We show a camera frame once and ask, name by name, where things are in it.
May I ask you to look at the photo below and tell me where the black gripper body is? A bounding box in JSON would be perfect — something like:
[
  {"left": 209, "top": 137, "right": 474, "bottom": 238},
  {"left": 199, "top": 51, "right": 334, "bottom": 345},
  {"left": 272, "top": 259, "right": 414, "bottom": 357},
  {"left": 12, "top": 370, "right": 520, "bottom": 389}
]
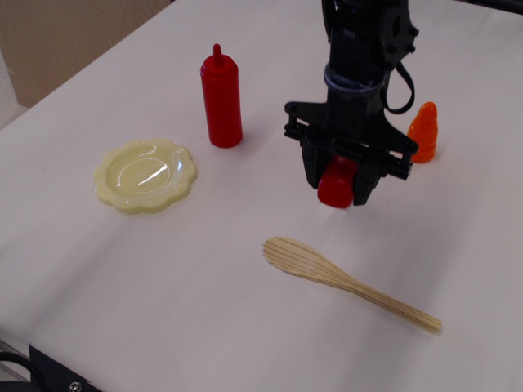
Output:
[{"left": 284, "top": 82, "right": 418, "bottom": 180}]

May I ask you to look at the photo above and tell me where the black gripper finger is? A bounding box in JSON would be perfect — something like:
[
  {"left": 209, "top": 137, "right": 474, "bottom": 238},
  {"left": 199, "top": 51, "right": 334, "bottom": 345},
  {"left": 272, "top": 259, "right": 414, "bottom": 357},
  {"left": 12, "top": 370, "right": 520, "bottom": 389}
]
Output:
[
  {"left": 301, "top": 136, "right": 333, "bottom": 189},
  {"left": 353, "top": 157, "right": 387, "bottom": 206}
]

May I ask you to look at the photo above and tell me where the red toy sushi piece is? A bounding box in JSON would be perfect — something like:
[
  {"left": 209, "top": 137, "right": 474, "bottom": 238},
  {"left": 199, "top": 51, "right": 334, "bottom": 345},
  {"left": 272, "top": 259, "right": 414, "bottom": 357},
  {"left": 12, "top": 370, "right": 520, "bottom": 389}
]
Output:
[{"left": 317, "top": 155, "right": 358, "bottom": 209}]

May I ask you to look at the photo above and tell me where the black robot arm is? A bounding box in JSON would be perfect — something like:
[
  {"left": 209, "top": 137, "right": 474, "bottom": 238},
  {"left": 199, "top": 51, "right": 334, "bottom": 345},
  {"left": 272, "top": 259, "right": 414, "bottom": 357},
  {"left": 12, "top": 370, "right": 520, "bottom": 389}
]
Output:
[{"left": 285, "top": 1, "right": 418, "bottom": 208}]

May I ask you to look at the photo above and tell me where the cream scalloped toy plate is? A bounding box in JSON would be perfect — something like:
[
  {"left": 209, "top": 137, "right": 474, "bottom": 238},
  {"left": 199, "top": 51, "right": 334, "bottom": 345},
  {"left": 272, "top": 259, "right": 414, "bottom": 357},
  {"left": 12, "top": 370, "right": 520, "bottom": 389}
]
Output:
[{"left": 92, "top": 138, "right": 198, "bottom": 213}]

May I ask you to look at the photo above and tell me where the orange toy carrot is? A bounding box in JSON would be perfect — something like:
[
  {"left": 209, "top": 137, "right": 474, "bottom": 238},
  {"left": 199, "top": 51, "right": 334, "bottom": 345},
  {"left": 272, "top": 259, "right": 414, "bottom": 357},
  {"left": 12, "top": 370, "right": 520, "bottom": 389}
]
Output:
[{"left": 408, "top": 102, "right": 438, "bottom": 163}]

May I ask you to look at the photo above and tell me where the wooden spatula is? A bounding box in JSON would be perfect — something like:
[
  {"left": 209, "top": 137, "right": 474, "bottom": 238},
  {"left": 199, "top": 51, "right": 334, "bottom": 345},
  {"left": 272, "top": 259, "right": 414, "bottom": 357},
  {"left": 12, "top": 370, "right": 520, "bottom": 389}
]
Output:
[{"left": 262, "top": 237, "right": 442, "bottom": 333}]

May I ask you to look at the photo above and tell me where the red ketchup squeeze bottle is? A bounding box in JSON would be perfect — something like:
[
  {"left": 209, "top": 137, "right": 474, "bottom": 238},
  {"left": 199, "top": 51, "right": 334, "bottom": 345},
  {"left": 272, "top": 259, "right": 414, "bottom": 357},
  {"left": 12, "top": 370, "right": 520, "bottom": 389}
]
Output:
[{"left": 200, "top": 43, "right": 243, "bottom": 149}]

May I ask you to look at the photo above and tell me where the black cable loop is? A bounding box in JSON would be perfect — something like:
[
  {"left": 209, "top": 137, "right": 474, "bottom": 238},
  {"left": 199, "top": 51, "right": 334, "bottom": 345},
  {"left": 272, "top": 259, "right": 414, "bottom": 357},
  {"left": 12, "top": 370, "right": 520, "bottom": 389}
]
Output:
[{"left": 382, "top": 60, "right": 417, "bottom": 116}]

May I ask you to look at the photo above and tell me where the black corner bracket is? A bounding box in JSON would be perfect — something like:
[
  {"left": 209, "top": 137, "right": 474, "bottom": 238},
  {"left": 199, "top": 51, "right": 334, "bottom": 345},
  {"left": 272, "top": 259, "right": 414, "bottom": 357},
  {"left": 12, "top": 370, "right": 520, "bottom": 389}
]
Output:
[{"left": 29, "top": 345, "right": 102, "bottom": 392}]

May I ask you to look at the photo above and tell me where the black cable at corner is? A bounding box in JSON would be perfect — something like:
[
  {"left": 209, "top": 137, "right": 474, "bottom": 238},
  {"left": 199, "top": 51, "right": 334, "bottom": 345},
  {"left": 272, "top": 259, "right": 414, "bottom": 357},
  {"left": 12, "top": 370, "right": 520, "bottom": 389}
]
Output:
[{"left": 0, "top": 350, "right": 33, "bottom": 392}]

